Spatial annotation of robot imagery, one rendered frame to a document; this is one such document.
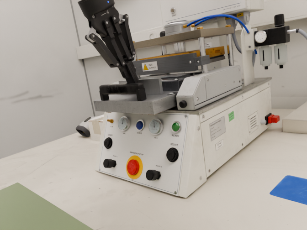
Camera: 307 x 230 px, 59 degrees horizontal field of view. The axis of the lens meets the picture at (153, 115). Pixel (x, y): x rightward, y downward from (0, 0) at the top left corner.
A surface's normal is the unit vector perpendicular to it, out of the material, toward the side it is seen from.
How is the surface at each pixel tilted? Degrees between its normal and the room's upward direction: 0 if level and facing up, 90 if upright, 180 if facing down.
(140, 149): 65
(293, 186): 0
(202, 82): 90
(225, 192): 0
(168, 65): 90
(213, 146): 90
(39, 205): 2
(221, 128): 90
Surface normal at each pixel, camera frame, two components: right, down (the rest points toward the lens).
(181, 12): -0.66, 0.26
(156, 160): -0.66, -0.17
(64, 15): 0.70, 0.06
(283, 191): -0.15, -0.96
